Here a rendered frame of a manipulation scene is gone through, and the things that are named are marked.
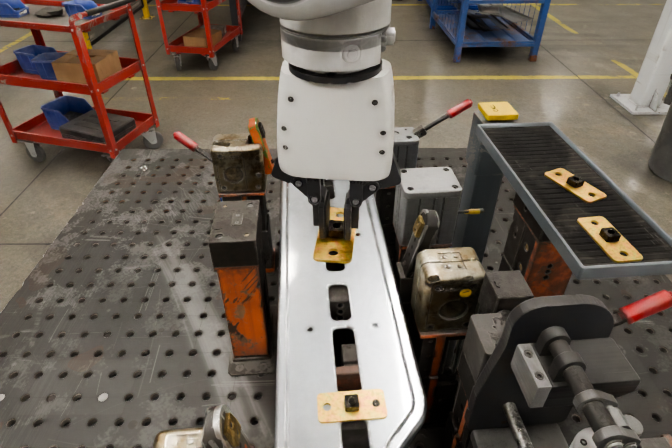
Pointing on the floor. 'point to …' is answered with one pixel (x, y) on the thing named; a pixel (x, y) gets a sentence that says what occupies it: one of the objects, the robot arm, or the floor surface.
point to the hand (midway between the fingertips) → (336, 214)
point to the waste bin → (660, 160)
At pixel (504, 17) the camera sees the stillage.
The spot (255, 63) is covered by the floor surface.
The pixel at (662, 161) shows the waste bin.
